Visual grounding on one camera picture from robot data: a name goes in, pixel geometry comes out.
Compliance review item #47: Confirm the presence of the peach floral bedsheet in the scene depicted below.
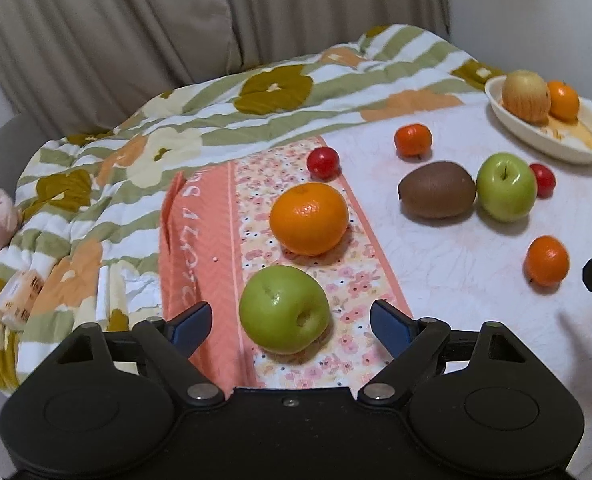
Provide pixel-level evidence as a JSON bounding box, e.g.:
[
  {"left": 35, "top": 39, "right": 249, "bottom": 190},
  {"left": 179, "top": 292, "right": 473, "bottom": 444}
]
[{"left": 158, "top": 95, "right": 592, "bottom": 466}]

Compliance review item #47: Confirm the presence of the red cherry tomato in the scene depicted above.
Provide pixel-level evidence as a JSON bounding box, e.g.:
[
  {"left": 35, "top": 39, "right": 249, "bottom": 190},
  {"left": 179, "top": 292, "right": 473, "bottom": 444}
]
[
  {"left": 528, "top": 163, "right": 557, "bottom": 199},
  {"left": 306, "top": 146, "right": 341, "bottom": 181}
]

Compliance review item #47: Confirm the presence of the brown kiwi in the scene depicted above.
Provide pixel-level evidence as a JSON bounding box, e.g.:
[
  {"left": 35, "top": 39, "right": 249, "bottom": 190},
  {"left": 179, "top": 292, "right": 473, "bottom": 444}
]
[{"left": 397, "top": 161, "right": 477, "bottom": 219}]

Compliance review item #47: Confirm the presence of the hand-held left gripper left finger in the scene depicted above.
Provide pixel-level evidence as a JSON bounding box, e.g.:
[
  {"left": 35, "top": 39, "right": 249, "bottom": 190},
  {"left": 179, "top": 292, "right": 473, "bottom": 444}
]
[{"left": 56, "top": 301, "right": 225, "bottom": 406}]

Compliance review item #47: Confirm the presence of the grey upholstered bed frame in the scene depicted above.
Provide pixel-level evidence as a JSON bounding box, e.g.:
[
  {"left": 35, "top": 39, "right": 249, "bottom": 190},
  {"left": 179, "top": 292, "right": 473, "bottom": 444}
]
[{"left": 0, "top": 110, "right": 44, "bottom": 196}]

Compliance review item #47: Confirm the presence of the beige curtain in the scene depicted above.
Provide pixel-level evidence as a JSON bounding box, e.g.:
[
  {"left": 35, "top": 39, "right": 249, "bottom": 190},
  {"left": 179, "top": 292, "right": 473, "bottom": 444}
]
[
  {"left": 0, "top": 0, "right": 242, "bottom": 136},
  {"left": 201, "top": 0, "right": 449, "bottom": 68}
]

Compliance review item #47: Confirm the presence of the striped floral quilt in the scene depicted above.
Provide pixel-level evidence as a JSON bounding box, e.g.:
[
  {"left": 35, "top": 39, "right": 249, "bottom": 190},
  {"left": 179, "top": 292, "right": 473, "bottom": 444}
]
[{"left": 0, "top": 24, "right": 507, "bottom": 393}]

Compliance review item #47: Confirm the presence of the small tangerine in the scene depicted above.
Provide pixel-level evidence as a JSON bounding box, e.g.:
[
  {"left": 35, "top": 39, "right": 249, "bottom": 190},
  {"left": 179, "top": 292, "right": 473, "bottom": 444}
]
[
  {"left": 394, "top": 123, "right": 433, "bottom": 159},
  {"left": 524, "top": 235, "right": 570, "bottom": 287}
]

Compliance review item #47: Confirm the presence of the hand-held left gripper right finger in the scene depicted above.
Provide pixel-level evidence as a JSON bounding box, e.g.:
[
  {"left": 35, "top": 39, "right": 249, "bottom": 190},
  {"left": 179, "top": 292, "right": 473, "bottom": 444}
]
[{"left": 358, "top": 299, "right": 527, "bottom": 406}]

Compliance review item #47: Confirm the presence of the tissue packet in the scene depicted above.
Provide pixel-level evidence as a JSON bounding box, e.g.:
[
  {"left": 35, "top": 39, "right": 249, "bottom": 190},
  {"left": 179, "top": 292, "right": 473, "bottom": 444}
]
[{"left": 0, "top": 269, "right": 45, "bottom": 332}]

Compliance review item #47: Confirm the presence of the large orange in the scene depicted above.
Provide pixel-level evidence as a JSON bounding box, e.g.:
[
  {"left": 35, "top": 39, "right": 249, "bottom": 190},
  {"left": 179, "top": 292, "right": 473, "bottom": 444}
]
[{"left": 269, "top": 182, "right": 350, "bottom": 257}]

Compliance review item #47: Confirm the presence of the medium orange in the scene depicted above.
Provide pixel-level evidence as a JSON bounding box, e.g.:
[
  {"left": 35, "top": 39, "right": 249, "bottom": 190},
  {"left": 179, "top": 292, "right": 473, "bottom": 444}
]
[{"left": 546, "top": 80, "right": 581, "bottom": 122}]

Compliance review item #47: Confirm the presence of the white oval bowl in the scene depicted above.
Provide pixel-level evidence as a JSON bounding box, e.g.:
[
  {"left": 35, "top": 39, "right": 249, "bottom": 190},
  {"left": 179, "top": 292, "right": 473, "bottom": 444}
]
[{"left": 484, "top": 75, "right": 592, "bottom": 165}]

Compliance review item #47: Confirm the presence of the green apple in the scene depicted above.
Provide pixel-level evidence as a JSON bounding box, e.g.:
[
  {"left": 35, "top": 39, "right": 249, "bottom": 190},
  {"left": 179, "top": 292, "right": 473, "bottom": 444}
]
[
  {"left": 476, "top": 152, "right": 538, "bottom": 223},
  {"left": 238, "top": 265, "right": 332, "bottom": 356}
]

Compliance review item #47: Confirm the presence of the yellow red apple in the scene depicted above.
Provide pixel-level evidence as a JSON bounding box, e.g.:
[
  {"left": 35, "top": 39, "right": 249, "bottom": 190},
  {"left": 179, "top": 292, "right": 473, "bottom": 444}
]
[{"left": 501, "top": 70, "right": 552, "bottom": 124}]

